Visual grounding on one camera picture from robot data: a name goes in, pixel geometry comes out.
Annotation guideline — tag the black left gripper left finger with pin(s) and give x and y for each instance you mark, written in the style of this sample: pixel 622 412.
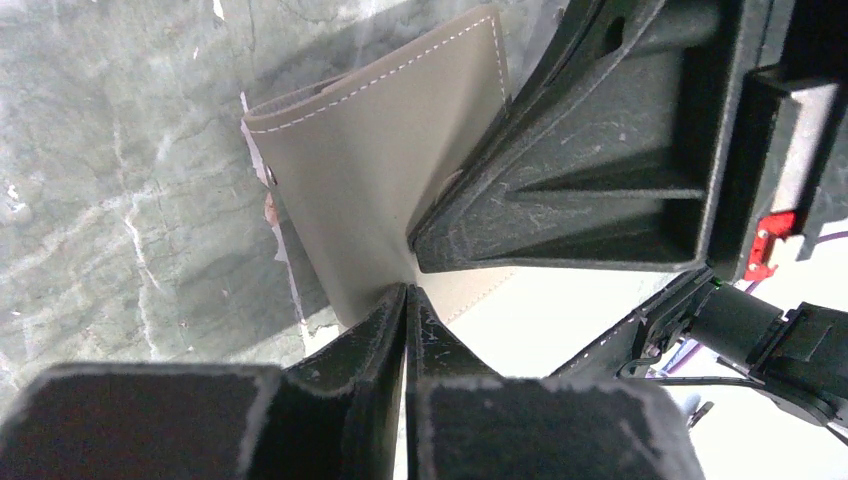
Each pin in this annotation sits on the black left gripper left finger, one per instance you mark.
pixel 333 415

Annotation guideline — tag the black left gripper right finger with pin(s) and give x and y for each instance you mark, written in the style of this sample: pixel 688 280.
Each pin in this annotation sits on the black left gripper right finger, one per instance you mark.
pixel 583 421

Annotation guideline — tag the grey leather card holder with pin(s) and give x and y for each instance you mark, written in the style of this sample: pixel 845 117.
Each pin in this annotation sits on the grey leather card holder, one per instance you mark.
pixel 360 157

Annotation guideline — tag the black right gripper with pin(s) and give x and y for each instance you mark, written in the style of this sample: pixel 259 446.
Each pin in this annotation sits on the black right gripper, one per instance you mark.
pixel 608 158

